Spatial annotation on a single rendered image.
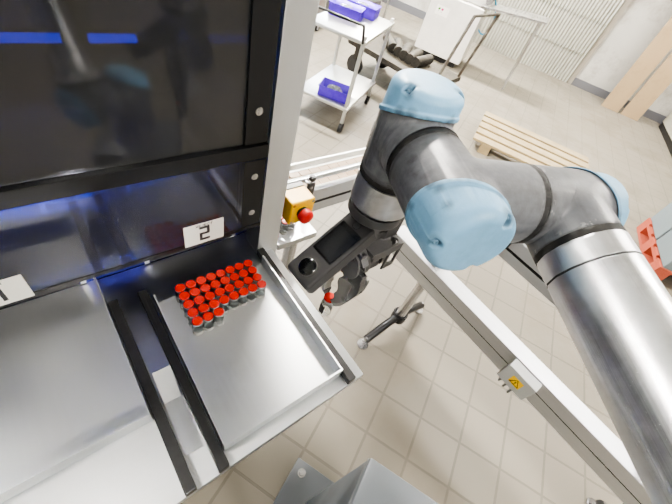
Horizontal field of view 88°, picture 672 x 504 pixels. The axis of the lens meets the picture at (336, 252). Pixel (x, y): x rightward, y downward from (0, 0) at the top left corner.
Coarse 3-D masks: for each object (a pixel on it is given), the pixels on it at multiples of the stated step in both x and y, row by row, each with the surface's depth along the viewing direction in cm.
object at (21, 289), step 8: (0, 280) 54; (8, 280) 55; (16, 280) 56; (24, 280) 57; (0, 288) 55; (8, 288) 56; (16, 288) 57; (24, 288) 58; (0, 296) 56; (8, 296) 57; (16, 296) 58; (24, 296) 59; (0, 304) 57
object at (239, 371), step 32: (224, 320) 77; (256, 320) 79; (288, 320) 81; (192, 352) 71; (224, 352) 72; (256, 352) 74; (288, 352) 76; (320, 352) 77; (224, 384) 68; (256, 384) 70; (288, 384) 71; (320, 384) 70; (224, 416) 65; (256, 416) 66; (224, 448) 60
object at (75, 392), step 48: (96, 288) 75; (0, 336) 64; (48, 336) 66; (96, 336) 68; (0, 384) 60; (48, 384) 61; (96, 384) 63; (0, 432) 55; (48, 432) 57; (96, 432) 58; (0, 480) 52
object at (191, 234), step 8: (200, 224) 71; (208, 224) 73; (216, 224) 74; (184, 232) 70; (192, 232) 72; (200, 232) 73; (216, 232) 76; (184, 240) 72; (192, 240) 73; (208, 240) 76
